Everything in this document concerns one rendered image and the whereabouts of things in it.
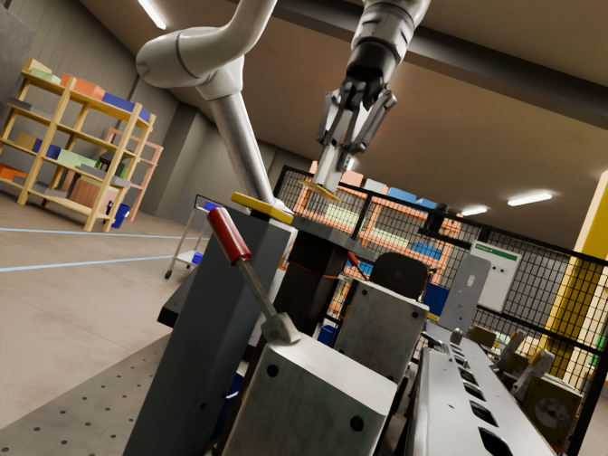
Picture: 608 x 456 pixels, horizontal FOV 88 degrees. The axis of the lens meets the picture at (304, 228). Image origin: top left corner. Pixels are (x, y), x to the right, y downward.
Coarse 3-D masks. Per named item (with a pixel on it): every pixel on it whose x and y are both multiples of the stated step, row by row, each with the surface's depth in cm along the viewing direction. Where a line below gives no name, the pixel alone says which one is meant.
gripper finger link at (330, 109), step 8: (328, 96) 55; (328, 104) 54; (336, 104) 55; (328, 112) 54; (336, 112) 55; (320, 120) 54; (328, 120) 54; (320, 128) 54; (328, 128) 54; (320, 136) 53
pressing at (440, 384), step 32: (448, 352) 79; (480, 352) 104; (416, 384) 47; (448, 384) 53; (480, 384) 61; (416, 416) 34; (448, 416) 39; (512, 416) 49; (416, 448) 28; (448, 448) 31; (480, 448) 34; (512, 448) 37; (544, 448) 41
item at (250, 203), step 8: (232, 200) 38; (240, 200) 37; (248, 200) 37; (256, 200) 37; (256, 208) 36; (264, 208) 36; (272, 208) 36; (256, 216) 38; (264, 216) 38; (272, 216) 37; (280, 216) 38; (288, 216) 40
